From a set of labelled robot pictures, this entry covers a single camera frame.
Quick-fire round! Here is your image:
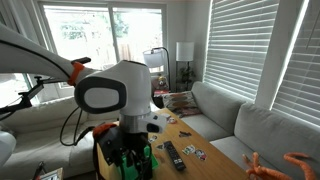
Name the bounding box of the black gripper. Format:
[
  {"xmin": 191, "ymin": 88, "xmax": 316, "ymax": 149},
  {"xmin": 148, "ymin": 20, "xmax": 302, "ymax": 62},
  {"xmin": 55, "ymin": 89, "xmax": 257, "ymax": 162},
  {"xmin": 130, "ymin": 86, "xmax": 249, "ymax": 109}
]
[{"xmin": 123, "ymin": 132, "xmax": 153, "ymax": 180}]

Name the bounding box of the green plastic lunchbox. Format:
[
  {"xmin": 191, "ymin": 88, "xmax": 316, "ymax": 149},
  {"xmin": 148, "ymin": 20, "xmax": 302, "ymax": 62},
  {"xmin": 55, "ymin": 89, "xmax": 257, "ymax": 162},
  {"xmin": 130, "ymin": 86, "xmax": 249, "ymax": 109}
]
[{"xmin": 118, "ymin": 144, "xmax": 160, "ymax": 180}]

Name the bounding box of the black remote control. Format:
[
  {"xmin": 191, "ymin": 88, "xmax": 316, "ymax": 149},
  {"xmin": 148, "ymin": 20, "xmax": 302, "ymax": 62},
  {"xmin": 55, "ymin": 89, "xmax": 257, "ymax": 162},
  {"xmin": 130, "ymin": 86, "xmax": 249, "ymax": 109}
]
[{"xmin": 163, "ymin": 140, "xmax": 187, "ymax": 172}]

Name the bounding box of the small dark sticker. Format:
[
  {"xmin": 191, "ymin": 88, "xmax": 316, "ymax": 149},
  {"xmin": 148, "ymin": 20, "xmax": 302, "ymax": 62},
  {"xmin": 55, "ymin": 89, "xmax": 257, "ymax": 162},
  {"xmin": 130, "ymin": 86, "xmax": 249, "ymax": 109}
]
[{"xmin": 178, "ymin": 130, "xmax": 193, "ymax": 138}]

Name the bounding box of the red patterned cushion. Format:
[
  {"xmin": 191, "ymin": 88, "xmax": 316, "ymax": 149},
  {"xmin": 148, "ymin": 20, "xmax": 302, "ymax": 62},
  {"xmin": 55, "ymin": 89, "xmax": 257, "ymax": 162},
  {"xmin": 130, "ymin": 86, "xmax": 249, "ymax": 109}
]
[{"xmin": 173, "ymin": 105, "xmax": 203, "ymax": 120}]

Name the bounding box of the oval patterned cushion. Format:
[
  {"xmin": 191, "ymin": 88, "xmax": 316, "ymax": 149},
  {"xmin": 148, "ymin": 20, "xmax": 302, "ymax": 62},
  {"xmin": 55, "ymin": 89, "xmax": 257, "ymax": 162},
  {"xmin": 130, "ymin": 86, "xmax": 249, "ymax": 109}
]
[{"xmin": 162, "ymin": 90, "xmax": 198, "ymax": 111}]

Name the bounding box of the small seated toy figure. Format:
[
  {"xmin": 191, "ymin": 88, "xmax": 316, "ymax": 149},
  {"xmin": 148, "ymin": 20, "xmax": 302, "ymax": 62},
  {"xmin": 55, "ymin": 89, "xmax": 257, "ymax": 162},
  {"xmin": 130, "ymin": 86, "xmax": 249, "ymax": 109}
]
[{"xmin": 154, "ymin": 75, "xmax": 170, "ymax": 98}]

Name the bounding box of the white sofa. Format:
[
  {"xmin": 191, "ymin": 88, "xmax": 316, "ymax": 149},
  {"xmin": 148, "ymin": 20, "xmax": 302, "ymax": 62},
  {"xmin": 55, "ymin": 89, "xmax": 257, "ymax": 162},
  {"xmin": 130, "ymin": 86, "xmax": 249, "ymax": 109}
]
[{"xmin": 0, "ymin": 96, "xmax": 161, "ymax": 179}]

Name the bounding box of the potted green plant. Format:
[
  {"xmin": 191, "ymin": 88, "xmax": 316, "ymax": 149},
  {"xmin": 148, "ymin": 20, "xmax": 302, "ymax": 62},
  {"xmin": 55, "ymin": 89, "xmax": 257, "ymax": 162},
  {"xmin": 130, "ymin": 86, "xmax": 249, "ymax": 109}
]
[{"xmin": 178, "ymin": 65, "xmax": 196, "ymax": 91}]

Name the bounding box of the arc lamp with white shade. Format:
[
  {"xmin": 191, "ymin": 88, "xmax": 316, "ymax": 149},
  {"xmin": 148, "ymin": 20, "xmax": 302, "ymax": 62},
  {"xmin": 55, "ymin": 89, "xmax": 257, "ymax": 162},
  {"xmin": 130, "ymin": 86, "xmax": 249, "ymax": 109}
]
[{"xmin": 143, "ymin": 46, "xmax": 171, "ymax": 91}]

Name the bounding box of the orange octopus plush toy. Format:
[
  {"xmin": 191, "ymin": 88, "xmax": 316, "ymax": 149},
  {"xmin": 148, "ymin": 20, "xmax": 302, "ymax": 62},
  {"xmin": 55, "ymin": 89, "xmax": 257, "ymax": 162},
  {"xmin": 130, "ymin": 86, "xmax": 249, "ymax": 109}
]
[{"xmin": 242, "ymin": 151, "xmax": 318, "ymax": 180}]

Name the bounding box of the floor lamp with cylinder shade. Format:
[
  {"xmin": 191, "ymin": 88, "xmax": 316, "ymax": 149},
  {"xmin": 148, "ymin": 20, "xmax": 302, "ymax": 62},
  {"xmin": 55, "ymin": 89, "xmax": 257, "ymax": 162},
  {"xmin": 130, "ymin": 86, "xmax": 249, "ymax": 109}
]
[{"xmin": 174, "ymin": 41, "xmax": 196, "ymax": 93}]

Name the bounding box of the grey sectional sofa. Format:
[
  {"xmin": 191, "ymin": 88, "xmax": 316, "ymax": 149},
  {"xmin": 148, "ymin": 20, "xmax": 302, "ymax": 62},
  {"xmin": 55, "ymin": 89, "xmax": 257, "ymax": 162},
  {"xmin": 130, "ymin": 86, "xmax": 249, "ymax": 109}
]
[{"xmin": 181, "ymin": 80, "xmax": 320, "ymax": 180}]

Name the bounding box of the white rounded housing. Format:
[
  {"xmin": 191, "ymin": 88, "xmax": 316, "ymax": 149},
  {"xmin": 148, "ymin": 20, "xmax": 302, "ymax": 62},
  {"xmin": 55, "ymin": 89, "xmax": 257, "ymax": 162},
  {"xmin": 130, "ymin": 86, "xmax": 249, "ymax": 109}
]
[{"xmin": 0, "ymin": 130, "xmax": 17, "ymax": 168}]

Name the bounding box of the sliding glass window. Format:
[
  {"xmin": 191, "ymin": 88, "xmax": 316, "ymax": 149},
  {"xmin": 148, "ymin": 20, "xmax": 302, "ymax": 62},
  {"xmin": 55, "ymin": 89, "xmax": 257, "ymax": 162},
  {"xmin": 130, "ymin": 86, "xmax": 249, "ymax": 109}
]
[{"xmin": 37, "ymin": 2, "xmax": 168, "ymax": 101}]

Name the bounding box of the white window blind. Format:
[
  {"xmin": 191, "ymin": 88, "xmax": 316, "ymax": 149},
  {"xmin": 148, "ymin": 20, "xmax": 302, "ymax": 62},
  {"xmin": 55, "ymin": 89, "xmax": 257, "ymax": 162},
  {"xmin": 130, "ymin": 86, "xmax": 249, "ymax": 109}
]
[
  {"xmin": 271, "ymin": 0, "xmax": 320, "ymax": 126},
  {"xmin": 203, "ymin": 0, "xmax": 279, "ymax": 101}
]

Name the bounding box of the wrist camera with orange mount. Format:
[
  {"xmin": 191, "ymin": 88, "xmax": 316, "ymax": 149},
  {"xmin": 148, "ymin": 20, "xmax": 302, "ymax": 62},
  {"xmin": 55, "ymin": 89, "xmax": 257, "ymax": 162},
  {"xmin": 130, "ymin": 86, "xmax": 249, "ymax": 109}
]
[{"xmin": 92, "ymin": 122, "xmax": 126, "ymax": 166}]

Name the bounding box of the orange cable clamp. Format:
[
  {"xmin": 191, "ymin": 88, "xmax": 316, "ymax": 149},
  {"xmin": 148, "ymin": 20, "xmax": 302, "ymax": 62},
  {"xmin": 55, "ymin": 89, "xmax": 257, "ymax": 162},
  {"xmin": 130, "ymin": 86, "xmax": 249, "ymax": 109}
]
[{"xmin": 67, "ymin": 61, "xmax": 85, "ymax": 87}]

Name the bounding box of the black bar camera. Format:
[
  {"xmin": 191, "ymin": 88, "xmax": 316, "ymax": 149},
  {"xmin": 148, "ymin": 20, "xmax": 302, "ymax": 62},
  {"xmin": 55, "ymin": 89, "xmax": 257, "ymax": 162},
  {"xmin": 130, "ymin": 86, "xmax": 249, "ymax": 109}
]
[{"xmin": 70, "ymin": 56, "xmax": 92, "ymax": 66}]

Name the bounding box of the black camera stand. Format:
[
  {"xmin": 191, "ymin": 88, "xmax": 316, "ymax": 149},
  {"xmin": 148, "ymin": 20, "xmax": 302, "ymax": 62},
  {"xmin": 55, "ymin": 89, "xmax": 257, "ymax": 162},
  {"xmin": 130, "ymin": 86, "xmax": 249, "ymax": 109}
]
[{"xmin": 0, "ymin": 74, "xmax": 73, "ymax": 121}]

